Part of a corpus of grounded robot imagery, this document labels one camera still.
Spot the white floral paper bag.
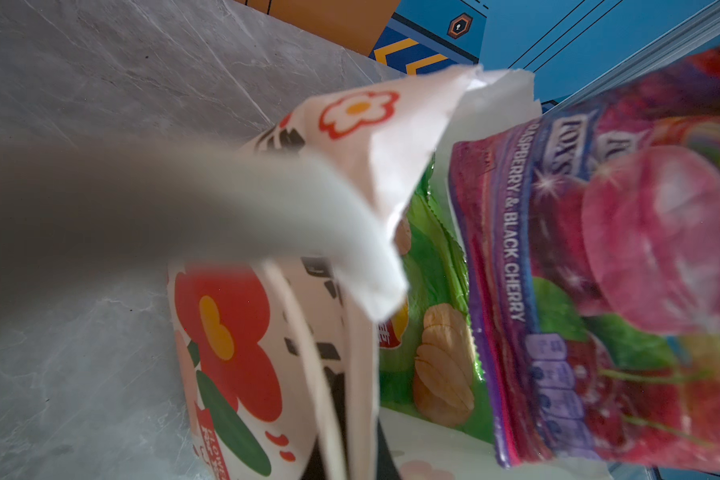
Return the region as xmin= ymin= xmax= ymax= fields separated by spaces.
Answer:
xmin=0 ymin=64 xmax=613 ymax=480

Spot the green Lays chips bag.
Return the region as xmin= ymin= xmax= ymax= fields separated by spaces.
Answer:
xmin=378 ymin=166 xmax=494 ymax=443

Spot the aluminium corner post right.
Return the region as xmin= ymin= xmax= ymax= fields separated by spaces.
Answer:
xmin=547 ymin=1 xmax=720 ymax=114

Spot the purple pink candy bag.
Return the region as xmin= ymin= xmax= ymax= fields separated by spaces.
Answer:
xmin=449 ymin=46 xmax=720 ymax=472

